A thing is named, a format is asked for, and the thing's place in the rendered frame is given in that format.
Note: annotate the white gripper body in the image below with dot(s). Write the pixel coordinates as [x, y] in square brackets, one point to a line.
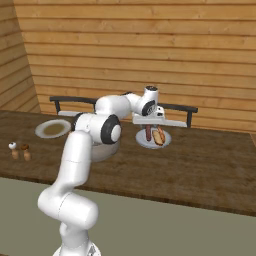
[148, 119]

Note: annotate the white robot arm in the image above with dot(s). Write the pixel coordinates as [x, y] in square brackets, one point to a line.
[77, 156]

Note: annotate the red sausage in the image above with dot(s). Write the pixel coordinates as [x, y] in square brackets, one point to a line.
[148, 134]

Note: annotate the orange hot dog bun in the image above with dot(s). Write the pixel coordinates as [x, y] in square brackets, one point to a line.
[159, 137]

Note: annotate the grey metal bowl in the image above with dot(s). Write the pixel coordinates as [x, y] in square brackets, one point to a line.
[105, 151]

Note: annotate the white plate with brown centre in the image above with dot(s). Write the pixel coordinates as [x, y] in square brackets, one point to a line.
[53, 129]

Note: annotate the wooden shaker with brown top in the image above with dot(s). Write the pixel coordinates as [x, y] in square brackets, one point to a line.
[26, 152]

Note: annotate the wooden shaker with white top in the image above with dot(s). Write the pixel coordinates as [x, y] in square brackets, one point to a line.
[14, 151]

